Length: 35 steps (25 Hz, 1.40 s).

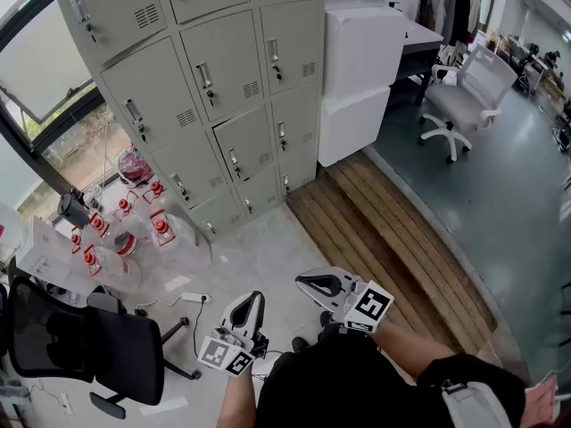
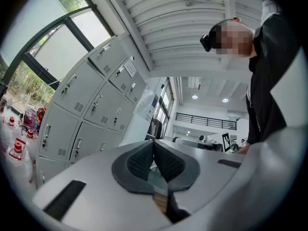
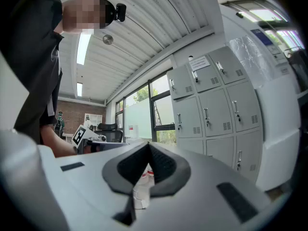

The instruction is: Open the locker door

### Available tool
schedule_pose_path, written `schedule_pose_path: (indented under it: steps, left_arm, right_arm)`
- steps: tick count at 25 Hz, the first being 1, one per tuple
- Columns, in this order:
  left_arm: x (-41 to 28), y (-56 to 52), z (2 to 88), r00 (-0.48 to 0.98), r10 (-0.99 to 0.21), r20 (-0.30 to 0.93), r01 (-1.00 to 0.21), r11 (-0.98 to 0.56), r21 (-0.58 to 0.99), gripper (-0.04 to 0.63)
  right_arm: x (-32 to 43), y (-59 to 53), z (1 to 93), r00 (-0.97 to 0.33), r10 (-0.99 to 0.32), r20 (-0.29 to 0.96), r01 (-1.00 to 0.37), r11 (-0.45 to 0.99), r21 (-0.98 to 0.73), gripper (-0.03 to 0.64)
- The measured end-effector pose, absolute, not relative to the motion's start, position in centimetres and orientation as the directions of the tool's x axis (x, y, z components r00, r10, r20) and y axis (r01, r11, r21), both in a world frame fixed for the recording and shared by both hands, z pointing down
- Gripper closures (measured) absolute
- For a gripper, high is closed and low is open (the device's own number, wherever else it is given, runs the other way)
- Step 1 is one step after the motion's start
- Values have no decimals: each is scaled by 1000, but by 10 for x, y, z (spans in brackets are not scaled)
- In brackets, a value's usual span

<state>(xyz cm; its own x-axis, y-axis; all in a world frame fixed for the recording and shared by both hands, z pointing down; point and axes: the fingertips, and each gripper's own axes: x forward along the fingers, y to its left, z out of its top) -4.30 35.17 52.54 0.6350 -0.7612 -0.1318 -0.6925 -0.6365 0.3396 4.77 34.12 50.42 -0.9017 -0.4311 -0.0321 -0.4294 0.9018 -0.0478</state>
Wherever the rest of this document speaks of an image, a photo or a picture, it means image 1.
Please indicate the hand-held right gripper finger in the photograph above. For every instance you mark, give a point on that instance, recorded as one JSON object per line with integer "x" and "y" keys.
{"x": 323, "y": 300}
{"x": 332, "y": 272}

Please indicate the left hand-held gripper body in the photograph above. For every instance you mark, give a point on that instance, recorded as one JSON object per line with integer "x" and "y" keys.
{"x": 223, "y": 354}

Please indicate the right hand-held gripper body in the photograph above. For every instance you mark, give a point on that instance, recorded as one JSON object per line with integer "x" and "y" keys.
{"x": 368, "y": 306}

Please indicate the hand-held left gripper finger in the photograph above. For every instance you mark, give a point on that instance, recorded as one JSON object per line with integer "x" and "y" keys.
{"x": 260, "y": 315}
{"x": 235, "y": 315}

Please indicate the grey locker door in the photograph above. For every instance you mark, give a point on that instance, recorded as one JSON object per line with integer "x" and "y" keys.
{"x": 247, "y": 138}

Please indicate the person's right forearm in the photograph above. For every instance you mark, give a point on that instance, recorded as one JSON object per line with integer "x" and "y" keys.
{"x": 410, "y": 346}

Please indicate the grey shoulder bag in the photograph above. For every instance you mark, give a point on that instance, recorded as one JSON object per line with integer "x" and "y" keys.
{"x": 477, "y": 406}

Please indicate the person's left forearm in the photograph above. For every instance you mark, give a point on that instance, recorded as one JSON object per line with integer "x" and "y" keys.
{"x": 238, "y": 401}

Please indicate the grey metal locker cabinet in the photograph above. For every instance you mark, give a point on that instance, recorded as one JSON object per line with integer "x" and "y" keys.
{"x": 147, "y": 83}

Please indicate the person's black shoe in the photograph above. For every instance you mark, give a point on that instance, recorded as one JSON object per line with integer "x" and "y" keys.
{"x": 326, "y": 319}
{"x": 301, "y": 345}

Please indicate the wooden plank platform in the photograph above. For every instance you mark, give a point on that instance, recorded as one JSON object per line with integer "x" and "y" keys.
{"x": 379, "y": 239}

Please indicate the person's black clothing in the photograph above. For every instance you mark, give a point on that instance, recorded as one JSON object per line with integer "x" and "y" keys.
{"x": 339, "y": 386}

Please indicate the black office chair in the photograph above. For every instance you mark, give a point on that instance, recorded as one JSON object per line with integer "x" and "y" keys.
{"x": 116, "y": 350}

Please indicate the cluster of clear water jugs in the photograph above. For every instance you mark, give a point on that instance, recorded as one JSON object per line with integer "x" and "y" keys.
{"x": 120, "y": 243}

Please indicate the small white box cabinet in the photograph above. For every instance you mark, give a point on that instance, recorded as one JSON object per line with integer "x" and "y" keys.
{"x": 350, "y": 127}

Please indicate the small white power strip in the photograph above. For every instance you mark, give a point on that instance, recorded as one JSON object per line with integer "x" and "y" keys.
{"x": 67, "y": 404}

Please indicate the black kettle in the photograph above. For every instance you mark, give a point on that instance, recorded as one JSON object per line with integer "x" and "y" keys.
{"x": 71, "y": 210}

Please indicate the white cardboard box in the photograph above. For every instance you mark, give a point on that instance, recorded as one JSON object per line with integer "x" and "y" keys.
{"x": 47, "y": 252}

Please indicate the white office chair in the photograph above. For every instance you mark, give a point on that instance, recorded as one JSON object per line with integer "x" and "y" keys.
{"x": 464, "y": 101}

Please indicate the large white box cabinet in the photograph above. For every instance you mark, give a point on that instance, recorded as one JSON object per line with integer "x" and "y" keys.
{"x": 363, "y": 51}

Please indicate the grey desk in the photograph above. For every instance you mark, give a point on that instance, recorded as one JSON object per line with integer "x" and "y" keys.
{"x": 421, "y": 36}

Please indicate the cluttered work desk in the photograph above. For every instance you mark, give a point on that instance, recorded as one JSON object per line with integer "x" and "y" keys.
{"x": 540, "y": 74}

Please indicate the black framed window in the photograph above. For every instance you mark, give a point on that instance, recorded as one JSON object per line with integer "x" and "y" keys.
{"x": 40, "y": 96}

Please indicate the rack of hanging clothes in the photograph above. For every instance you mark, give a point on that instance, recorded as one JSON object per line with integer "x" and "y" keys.
{"x": 450, "y": 2}

